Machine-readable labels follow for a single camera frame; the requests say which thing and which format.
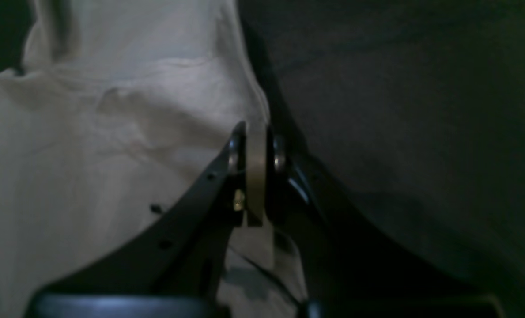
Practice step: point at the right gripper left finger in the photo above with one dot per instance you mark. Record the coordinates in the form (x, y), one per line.
(173, 268)

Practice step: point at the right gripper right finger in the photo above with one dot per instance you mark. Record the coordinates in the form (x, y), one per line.
(351, 269)

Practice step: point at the grey T-shirt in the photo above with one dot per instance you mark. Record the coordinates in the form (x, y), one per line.
(121, 104)

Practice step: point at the black table cloth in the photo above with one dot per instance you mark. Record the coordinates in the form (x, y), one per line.
(417, 107)

